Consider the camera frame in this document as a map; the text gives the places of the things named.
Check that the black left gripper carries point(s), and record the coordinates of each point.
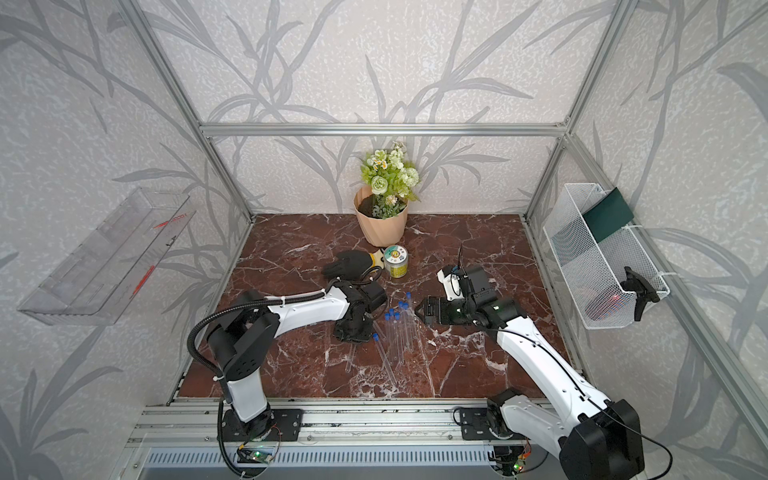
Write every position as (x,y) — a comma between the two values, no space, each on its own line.
(342,335)

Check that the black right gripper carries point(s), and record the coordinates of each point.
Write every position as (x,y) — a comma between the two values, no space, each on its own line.
(440,303)

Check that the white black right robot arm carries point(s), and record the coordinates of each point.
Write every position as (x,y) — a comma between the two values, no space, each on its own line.
(592,436)

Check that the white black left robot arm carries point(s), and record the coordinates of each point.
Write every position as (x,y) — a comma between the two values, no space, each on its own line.
(234,342)

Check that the black work glove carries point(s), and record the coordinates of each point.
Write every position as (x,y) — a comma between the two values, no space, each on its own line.
(353,265)

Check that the green yellow labelled round tin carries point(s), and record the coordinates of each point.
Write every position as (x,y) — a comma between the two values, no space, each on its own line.
(396,261)

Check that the beige ribbed flower pot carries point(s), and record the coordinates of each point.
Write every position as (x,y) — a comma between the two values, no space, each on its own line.
(378,232)

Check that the green white artificial flowers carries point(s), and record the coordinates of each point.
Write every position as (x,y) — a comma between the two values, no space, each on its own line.
(392,179)

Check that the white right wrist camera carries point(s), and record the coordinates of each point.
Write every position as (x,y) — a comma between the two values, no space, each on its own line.
(449,279)

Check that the aluminium frame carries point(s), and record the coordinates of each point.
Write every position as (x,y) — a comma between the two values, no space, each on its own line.
(747,398)

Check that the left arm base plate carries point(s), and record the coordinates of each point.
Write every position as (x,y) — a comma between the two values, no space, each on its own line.
(271,425)

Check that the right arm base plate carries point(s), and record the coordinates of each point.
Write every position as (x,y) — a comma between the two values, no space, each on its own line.
(474,424)

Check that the white wire mesh basket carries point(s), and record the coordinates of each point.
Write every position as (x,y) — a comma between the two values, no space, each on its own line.
(593,271)

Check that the clear plastic wall shelf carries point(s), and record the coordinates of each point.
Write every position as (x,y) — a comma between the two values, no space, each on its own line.
(95,284)

